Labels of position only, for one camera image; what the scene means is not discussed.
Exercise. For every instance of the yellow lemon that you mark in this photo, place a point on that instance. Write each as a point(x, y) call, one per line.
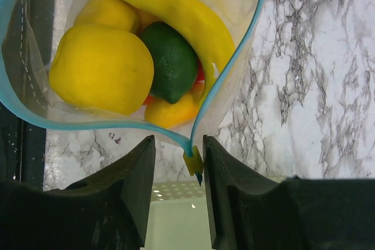
point(100, 67)
point(114, 13)

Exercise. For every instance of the red apple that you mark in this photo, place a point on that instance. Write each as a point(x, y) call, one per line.
point(200, 75)

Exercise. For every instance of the yellow orange mango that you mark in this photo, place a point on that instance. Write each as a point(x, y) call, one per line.
point(166, 115)

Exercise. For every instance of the clear zip top bag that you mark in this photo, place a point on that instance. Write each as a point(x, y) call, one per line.
point(241, 18)

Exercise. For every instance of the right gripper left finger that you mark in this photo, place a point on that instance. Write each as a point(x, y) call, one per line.
point(106, 210)

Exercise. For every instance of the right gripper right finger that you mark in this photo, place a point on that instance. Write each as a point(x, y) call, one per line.
point(249, 211)

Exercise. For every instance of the pale green plastic basket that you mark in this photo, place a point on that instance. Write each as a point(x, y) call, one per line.
point(178, 216)

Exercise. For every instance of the green avocado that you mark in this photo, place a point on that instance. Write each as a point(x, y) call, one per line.
point(175, 62)

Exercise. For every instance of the orange tangerine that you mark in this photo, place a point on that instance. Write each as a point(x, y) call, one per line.
point(149, 99)

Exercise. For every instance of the yellow banana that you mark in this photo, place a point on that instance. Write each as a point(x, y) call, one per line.
point(203, 29)

